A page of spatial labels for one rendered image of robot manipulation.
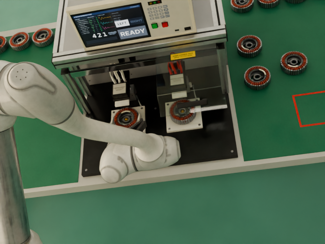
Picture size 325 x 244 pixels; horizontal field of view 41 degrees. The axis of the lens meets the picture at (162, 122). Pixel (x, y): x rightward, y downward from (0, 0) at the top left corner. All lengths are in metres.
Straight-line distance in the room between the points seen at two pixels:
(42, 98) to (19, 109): 0.07
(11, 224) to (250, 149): 0.94
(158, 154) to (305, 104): 0.71
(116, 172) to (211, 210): 1.07
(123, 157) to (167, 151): 0.16
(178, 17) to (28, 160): 0.91
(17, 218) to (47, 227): 1.37
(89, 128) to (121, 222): 1.33
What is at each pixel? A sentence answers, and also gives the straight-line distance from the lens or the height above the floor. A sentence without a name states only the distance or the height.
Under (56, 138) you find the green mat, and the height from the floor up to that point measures 0.75.
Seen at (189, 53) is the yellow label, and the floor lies 1.07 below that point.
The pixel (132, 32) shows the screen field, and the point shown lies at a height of 1.17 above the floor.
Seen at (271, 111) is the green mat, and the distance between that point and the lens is 1.86.
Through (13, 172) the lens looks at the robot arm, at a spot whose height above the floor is 1.32.
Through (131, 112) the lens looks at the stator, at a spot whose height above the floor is 0.82.
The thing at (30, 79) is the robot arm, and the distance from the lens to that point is 1.03.
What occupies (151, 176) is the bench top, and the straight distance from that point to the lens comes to 1.76.
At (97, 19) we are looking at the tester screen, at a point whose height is 1.26.
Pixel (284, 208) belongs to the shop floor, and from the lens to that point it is 2.47.
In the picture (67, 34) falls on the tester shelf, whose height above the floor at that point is 1.11.
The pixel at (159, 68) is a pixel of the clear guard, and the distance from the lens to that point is 1.64.
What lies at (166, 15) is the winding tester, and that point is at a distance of 1.60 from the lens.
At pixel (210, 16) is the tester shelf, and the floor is 1.11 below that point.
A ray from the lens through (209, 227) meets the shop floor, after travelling 2.44.
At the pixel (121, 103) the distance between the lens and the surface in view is 1.82.
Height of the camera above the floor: 2.29
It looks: 55 degrees down
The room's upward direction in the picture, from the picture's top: 19 degrees counter-clockwise
